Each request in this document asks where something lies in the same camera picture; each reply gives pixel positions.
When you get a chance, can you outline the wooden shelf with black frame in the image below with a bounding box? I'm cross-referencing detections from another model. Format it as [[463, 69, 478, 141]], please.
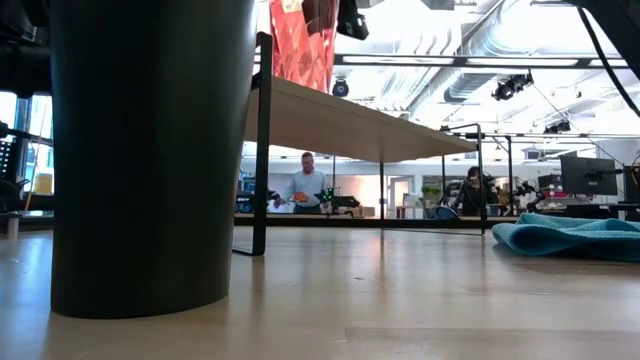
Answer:
[[232, 31, 487, 258]]

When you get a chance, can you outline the black tall tumbler cup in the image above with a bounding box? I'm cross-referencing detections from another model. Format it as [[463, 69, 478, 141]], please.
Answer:
[[49, 0, 257, 320]]

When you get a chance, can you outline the standing person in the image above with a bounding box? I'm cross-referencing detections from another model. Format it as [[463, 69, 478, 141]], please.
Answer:
[[273, 151, 331, 215]]

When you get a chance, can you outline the black computer monitor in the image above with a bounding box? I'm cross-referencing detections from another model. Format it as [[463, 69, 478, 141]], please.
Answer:
[[559, 154, 619, 197], [623, 164, 640, 204]]

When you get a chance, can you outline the black ceiling spotlight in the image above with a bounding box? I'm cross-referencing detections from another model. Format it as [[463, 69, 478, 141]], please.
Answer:
[[543, 119, 572, 135], [492, 72, 534, 102]]

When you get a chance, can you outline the pale yellow cylinder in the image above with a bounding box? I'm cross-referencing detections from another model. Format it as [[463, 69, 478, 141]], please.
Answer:
[[33, 172, 54, 195]]

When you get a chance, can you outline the black metal table frame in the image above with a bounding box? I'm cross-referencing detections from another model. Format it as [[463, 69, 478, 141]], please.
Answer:
[[0, 212, 519, 231]]

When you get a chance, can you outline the red translucent tumbler cup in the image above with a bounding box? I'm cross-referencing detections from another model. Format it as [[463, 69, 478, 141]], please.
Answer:
[[268, 0, 341, 94]]

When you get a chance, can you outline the seated person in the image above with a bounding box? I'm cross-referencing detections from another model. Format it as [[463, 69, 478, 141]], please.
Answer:
[[452, 165, 496, 217]]

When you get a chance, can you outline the teal cloth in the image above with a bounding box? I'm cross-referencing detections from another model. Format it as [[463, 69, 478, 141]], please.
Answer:
[[491, 213, 640, 264]]

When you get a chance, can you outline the yellow cable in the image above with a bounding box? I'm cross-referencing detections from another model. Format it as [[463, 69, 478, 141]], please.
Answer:
[[23, 104, 49, 211]]

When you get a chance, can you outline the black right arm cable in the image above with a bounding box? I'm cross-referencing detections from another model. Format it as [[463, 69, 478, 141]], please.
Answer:
[[576, 5, 640, 119]]

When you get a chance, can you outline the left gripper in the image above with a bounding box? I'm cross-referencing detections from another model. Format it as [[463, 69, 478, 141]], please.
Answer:
[[0, 28, 52, 99]]

